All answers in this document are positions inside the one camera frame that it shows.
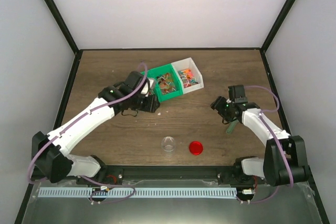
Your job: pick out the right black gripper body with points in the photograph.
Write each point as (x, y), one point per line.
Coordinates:
(223, 110)

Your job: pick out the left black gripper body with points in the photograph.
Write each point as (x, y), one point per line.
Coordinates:
(137, 104)

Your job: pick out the green plastic scoop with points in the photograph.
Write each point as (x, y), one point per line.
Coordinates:
(231, 127)

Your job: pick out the green double candy bin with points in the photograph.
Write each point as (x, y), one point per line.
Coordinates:
(167, 82)

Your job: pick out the clear plastic jar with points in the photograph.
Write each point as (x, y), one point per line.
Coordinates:
(168, 146)

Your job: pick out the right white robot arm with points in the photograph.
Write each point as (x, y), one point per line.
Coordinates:
(285, 160)

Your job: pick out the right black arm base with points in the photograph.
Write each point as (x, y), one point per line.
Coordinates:
(236, 175)

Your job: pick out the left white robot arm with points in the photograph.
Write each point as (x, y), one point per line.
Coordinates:
(52, 151)

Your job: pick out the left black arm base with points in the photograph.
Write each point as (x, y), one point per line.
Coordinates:
(112, 175)

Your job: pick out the red jar lid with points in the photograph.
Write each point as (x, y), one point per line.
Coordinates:
(195, 147)

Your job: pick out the black aluminium front beam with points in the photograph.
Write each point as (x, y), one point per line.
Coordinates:
(168, 172)

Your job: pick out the light blue slotted rail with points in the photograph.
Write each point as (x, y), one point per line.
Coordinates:
(72, 192)

